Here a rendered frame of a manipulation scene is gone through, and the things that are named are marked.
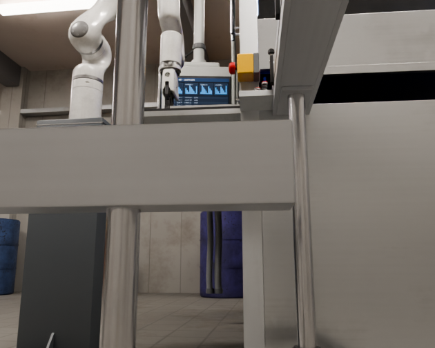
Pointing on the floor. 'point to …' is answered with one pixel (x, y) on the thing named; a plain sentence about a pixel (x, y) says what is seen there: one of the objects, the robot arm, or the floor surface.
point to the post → (253, 266)
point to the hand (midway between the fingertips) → (168, 110)
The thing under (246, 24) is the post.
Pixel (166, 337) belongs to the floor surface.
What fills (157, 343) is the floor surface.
